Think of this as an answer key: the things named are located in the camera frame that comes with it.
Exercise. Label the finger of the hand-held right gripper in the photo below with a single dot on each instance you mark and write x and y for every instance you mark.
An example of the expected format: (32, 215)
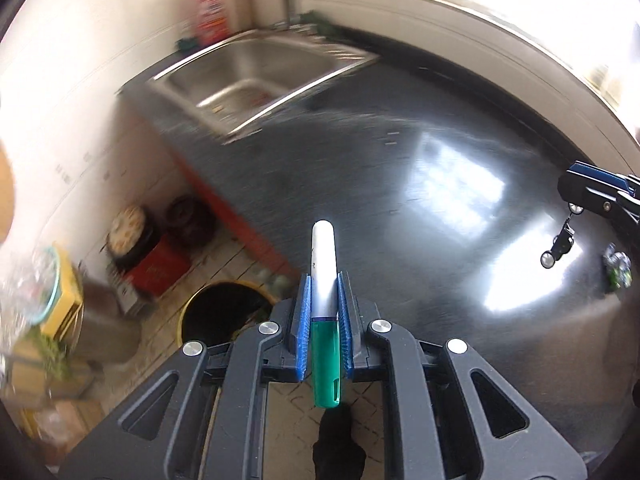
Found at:
(595, 190)

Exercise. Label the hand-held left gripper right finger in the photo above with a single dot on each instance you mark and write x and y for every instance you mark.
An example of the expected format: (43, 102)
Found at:
(347, 330)

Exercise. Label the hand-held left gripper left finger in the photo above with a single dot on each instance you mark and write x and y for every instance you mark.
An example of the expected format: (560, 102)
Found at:
(299, 330)

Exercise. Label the green capped white marker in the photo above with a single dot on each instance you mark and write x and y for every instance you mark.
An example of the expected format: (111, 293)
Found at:
(325, 340)

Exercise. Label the black gold-rimmed trash bin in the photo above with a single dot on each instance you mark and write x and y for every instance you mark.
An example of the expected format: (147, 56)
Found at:
(215, 310)

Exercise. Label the crumpled green foil wrapper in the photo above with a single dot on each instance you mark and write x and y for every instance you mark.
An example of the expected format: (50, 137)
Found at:
(617, 265)

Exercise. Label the person's black shoe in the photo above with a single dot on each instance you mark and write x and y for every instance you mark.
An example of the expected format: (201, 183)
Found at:
(337, 445)

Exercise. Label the red cabinet door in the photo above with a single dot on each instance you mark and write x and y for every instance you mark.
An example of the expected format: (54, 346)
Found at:
(225, 205)

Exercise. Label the red printed box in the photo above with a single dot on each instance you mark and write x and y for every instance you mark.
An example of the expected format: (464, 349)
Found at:
(160, 267)

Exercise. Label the brown glazed jar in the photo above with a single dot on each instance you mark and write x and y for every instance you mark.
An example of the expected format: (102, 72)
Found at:
(190, 220)

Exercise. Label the black cooking pot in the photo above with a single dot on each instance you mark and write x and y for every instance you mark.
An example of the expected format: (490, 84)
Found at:
(147, 247)

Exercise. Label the grey plastic crate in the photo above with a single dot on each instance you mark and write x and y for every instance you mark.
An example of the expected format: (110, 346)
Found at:
(130, 295)

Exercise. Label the steel stockpot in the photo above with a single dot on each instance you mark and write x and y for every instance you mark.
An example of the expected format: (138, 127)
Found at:
(107, 325)

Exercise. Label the floral ceramic pot lid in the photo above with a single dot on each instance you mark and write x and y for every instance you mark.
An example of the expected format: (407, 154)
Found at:
(125, 227)

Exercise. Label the yellow cardboard box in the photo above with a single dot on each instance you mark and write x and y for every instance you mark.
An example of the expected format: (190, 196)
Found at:
(67, 295)

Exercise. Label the brown cardboard box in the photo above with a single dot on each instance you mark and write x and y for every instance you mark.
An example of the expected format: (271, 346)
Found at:
(70, 425)

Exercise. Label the green leafy vegetables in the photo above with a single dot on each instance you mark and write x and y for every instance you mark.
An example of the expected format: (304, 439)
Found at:
(52, 357)

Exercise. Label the stainless steel sink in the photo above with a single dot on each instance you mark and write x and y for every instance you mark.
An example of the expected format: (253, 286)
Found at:
(250, 75)

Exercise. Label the teal plastic basket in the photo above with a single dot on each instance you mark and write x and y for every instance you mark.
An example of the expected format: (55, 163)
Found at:
(30, 285)

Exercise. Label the dark green cloth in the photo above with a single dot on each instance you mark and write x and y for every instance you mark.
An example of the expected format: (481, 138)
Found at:
(325, 25)

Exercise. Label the bamboo curtain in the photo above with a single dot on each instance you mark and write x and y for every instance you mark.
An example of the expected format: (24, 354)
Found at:
(5, 195)

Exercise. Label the red plastic bottle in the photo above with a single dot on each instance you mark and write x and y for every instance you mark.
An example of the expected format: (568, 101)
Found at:
(212, 7)

